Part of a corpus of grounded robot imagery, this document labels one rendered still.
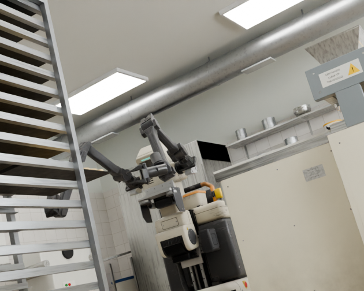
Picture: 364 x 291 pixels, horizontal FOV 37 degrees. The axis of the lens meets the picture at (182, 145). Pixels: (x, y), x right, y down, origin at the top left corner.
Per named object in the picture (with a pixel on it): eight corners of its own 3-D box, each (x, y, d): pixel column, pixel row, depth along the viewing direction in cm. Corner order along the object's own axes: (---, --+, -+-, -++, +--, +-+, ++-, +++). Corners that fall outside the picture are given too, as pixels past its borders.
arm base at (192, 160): (196, 156, 348) (181, 163, 353) (190, 148, 344) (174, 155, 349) (195, 166, 342) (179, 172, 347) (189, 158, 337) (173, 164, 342)
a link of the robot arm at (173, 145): (149, 107, 313) (135, 116, 314) (154, 121, 303) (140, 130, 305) (186, 148, 343) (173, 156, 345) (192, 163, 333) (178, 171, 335)
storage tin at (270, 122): (279, 128, 713) (276, 117, 717) (274, 126, 698) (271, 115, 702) (267, 133, 721) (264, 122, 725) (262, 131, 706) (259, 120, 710)
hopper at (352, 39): (387, 74, 309) (379, 52, 313) (368, 49, 261) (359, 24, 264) (339, 93, 322) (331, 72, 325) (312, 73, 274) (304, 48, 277)
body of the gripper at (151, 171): (147, 182, 269) (160, 179, 272) (141, 163, 271) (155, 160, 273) (144, 185, 275) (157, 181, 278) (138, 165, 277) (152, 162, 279)
